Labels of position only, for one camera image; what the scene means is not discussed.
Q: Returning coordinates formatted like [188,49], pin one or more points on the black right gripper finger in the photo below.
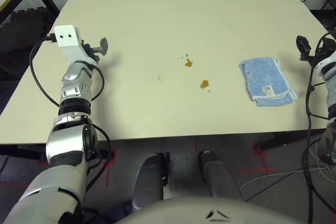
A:
[304,47]

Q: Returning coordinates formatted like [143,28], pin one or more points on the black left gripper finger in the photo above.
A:
[104,45]

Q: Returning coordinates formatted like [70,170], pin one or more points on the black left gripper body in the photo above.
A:
[92,53]

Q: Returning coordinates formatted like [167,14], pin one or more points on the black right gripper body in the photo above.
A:
[326,48]

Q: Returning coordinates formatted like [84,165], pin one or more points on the blue terry cloth rag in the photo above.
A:
[265,77]

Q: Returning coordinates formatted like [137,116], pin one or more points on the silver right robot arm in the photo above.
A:
[331,85]

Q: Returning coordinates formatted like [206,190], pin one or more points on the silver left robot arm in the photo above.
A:
[71,140]

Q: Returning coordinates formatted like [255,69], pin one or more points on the black tripod stand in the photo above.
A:
[330,1]

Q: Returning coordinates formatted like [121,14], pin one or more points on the black foam floor mat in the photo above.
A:
[21,32]

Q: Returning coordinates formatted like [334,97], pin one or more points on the brown liquid spill with tail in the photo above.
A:
[188,63]

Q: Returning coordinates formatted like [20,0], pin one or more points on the brown liquid spill blob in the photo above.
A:
[204,84]

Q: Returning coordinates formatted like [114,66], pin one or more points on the dark grey robot left leg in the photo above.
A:
[149,179]

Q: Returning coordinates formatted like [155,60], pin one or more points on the dark grey robot leg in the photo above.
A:
[149,179]
[218,174]

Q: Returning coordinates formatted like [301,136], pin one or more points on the dark grey robot right leg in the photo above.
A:
[218,174]

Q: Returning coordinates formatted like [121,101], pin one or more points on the grey robot torso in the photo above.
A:
[183,211]

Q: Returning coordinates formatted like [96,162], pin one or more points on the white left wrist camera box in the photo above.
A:
[65,36]

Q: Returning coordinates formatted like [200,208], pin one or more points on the black table frame bar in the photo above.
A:
[15,151]
[283,138]

